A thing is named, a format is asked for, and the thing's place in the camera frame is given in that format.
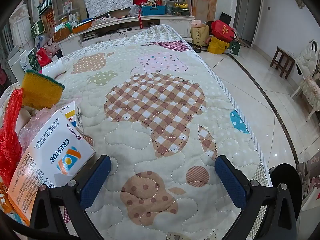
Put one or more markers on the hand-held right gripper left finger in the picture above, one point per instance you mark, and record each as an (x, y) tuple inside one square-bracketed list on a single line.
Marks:
[(96, 180)]

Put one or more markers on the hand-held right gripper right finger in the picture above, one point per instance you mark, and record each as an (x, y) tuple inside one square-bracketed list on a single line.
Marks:
[(231, 182)]

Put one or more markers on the black trash bin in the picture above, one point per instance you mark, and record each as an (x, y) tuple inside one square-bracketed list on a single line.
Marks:
[(282, 173)]

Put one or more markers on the small yellow striped medicine box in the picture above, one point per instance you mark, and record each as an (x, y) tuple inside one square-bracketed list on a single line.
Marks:
[(72, 116)]

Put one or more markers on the large white orange medicine box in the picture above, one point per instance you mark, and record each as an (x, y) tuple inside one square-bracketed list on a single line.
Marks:
[(50, 150)]

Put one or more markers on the clear plastic bag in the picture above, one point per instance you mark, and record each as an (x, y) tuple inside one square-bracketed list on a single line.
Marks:
[(30, 130)]

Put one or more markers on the patchwork quilted blanket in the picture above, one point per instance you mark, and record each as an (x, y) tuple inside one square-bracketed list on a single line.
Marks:
[(155, 110)]

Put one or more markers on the red plastic bag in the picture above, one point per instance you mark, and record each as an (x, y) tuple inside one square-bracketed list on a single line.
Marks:
[(11, 140)]

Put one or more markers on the yellow green sponge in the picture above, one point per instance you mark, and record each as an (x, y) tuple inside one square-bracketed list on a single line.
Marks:
[(41, 92)]

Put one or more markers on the white plastic bottle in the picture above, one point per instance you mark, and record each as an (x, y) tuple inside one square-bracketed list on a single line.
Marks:
[(53, 68)]

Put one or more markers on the white chair floral cushion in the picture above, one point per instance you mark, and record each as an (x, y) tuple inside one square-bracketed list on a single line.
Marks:
[(308, 85)]

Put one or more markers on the small red gift bag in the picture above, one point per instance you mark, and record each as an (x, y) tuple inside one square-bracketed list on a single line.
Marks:
[(45, 57)]

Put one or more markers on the green carton box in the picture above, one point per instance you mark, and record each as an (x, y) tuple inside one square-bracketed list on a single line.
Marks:
[(233, 48)]

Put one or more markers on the green white carton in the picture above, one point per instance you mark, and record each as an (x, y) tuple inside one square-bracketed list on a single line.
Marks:
[(31, 62)]

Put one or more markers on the yellow plastic bag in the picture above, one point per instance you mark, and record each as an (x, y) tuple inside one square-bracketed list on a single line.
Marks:
[(217, 46)]

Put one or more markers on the wooden stool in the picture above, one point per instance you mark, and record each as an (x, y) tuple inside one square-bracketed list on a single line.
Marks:
[(282, 55)]

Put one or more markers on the white jacket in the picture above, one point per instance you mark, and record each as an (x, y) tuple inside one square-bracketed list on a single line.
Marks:
[(306, 55)]

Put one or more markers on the cardboard box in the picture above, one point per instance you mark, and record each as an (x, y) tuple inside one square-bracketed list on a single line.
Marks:
[(200, 36)]

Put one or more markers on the black bag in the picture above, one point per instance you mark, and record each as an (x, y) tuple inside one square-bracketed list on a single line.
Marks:
[(226, 17)]

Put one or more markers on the white TV cabinet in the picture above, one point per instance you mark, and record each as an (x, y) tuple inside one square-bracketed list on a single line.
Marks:
[(172, 21)]

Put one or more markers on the blue storage basket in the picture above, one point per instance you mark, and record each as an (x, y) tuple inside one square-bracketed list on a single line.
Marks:
[(153, 10)]

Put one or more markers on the striped green tote bag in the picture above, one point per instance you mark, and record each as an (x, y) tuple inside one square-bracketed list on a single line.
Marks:
[(45, 5)]

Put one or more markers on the bunch of yellow bananas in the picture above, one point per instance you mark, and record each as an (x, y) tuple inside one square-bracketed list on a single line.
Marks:
[(180, 5)]

